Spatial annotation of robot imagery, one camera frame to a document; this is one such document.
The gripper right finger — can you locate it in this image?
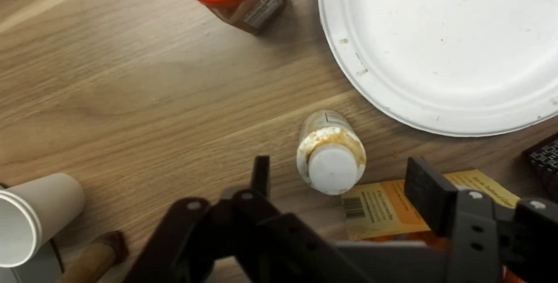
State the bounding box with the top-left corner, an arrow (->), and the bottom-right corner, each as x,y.
404,157 -> 558,283

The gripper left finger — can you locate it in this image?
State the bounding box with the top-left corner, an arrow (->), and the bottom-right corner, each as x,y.
123,156 -> 371,283

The black patterned object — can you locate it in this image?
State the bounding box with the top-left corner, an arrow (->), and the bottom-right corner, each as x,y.
523,133 -> 558,201

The white paper plate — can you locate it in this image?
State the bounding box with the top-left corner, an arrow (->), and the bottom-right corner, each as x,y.
317,0 -> 558,137

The grey round object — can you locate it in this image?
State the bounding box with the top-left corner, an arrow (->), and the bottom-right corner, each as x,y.
0,239 -> 65,283

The yellow orange packet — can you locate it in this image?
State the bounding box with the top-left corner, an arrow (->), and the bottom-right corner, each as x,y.
341,169 -> 521,242

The small white-capped bottle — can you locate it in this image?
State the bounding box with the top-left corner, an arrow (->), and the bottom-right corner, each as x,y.
296,109 -> 367,196

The white paper cup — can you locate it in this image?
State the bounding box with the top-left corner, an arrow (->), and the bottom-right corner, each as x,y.
0,173 -> 86,269

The wooden handle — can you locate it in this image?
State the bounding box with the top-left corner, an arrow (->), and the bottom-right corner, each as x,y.
54,230 -> 129,283

